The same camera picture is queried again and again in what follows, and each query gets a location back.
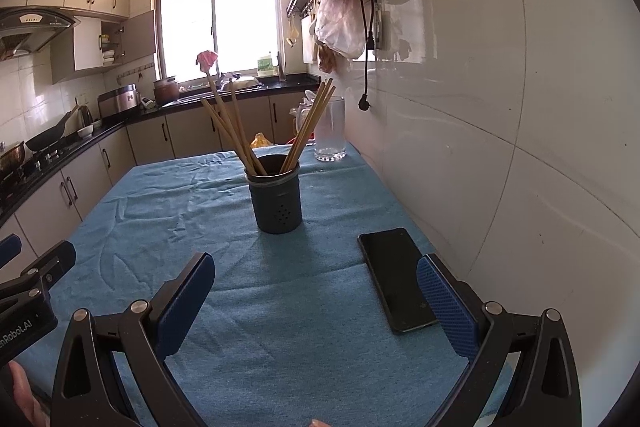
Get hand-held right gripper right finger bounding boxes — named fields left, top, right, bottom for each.
left=416, top=253, right=583, bottom=427

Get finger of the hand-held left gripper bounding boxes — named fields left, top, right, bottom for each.
left=0, top=240, right=77, bottom=305
left=0, top=234, right=23, bottom=267

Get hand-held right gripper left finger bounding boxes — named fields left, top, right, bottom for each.
left=50, top=252, right=216, bottom=427

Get dark perforated utensil holder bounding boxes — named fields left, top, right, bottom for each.
left=244, top=154, right=303, bottom=235

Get set of wooden chopsticks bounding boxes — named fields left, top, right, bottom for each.
left=200, top=77, right=337, bottom=178

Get person's left hand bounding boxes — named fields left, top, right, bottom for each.
left=0, top=361, right=47, bottom=427

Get black smartphone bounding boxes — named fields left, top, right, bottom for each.
left=357, top=228, right=441, bottom=335

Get metal pot on stove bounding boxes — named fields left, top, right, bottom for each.
left=0, top=141, right=26, bottom=175

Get blue tablecloth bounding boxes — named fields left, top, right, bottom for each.
left=30, top=144, right=506, bottom=427

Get black wok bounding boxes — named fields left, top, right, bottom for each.
left=25, top=107, right=81, bottom=152

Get beige base cabinets with countertop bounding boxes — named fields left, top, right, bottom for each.
left=0, top=74, right=321, bottom=268

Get silver rice cooker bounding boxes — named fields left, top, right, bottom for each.
left=97, top=83, right=141, bottom=118

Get clear glass mug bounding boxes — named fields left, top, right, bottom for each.
left=295, top=96, right=347, bottom=162

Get brown clay pot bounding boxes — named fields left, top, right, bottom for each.
left=152, top=77, right=179, bottom=105

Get range hood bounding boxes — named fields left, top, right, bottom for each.
left=0, top=6, right=82, bottom=60

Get green bottle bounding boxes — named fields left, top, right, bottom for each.
left=256, top=53, right=281, bottom=78

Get white plastic bag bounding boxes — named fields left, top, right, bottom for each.
left=312, top=0, right=368, bottom=60

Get kitchen window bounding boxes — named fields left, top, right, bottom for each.
left=155, top=0, right=281, bottom=82

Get black cable with plug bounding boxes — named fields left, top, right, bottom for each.
left=357, top=0, right=378, bottom=112

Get open wall cabinet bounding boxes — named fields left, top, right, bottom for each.
left=50, top=9, right=157, bottom=84

